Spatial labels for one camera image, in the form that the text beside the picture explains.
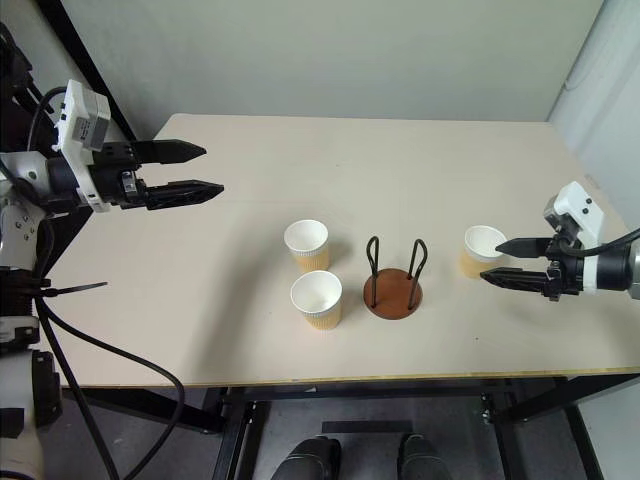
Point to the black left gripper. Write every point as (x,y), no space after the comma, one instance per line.
(117,182)

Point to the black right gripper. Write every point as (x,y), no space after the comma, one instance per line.
(567,274)

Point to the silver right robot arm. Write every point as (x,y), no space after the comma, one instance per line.
(617,270)

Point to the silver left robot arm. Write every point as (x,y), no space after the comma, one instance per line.
(21,169)

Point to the tan ribbed paper cup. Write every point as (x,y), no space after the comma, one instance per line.
(306,240)
(479,245)
(316,295)

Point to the black diagonal beam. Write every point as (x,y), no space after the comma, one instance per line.
(90,75)

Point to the black zip tie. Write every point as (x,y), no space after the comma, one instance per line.
(80,288)

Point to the dark rounded shape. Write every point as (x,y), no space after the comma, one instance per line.
(422,457)
(310,457)

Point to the black floor strip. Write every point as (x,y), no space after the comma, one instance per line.
(367,427)

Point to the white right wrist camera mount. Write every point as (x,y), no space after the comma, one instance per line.
(582,210)

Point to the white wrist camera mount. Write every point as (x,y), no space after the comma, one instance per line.
(82,117)
(582,210)

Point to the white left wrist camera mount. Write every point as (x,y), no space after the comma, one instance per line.
(82,117)

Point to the black metal table frame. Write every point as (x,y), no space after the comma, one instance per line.
(240,435)

